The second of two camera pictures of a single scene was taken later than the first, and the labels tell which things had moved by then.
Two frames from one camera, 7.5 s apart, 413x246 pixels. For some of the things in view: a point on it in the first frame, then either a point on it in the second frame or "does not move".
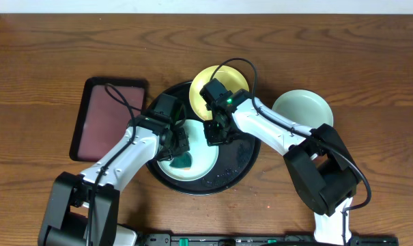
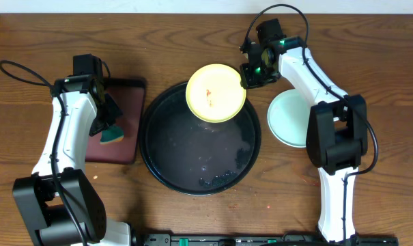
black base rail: x=258 y=240 does not move
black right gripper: x=211 y=138 -> x=248 y=82
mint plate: x=203 y=156 -> x=288 y=118
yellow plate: x=232 y=78 does not move
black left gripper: x=183 y=139 -> x=115 y=111
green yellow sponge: x=183 y=161 -> x=112 y=134
